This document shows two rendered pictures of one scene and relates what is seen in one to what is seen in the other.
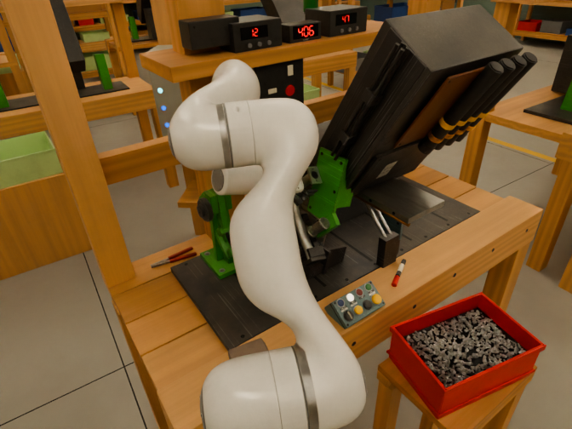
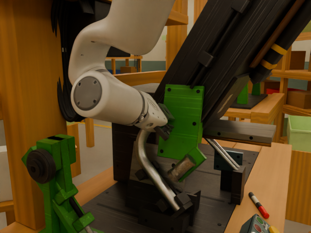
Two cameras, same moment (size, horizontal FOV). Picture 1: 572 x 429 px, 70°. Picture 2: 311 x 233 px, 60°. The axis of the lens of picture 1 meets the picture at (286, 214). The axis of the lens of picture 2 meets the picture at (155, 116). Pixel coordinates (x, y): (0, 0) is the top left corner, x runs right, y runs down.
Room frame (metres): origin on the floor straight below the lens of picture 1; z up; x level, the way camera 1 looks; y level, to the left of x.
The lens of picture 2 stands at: (0.47, 0.29, 1.35)
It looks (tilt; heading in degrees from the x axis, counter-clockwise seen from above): 12 degrees down; 331
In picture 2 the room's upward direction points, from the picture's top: straight up
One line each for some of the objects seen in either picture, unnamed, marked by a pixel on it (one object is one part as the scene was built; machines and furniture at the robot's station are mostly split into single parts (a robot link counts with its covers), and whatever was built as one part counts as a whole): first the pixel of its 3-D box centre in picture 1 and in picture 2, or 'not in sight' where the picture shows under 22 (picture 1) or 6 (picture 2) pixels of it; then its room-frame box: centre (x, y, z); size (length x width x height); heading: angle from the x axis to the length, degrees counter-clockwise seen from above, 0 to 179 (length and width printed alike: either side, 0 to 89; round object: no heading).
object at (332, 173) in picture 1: (334, 183); (184, 119); (1.10, -0.15, 1.17); 0.13 x 0.12 x 0.20; 123
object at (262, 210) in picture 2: (398, 272); (258, 204); (0.97, -0.35, 0.91); 0.13 x 0.02 x 0.02; 152
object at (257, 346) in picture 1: (250, 357); not in sight; (0.67, 0.11, 0.91); 0.10 x 0.08 x 0.03; 111
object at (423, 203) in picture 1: (377, 188); (211, 128); (1.15, -0.30, 1.11); 0.39 x 0.16 x 0.03; 33
